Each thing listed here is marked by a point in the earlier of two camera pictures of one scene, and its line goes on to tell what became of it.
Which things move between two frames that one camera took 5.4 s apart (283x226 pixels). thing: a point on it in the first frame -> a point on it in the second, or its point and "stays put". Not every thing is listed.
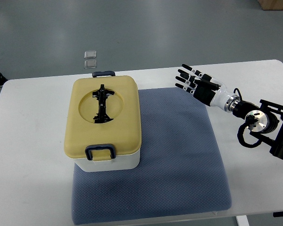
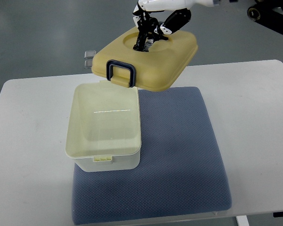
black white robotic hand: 207,90 -> 156,19
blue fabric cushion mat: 180,172 stays put
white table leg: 242,220 stays put
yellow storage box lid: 103,109 -> 154,70
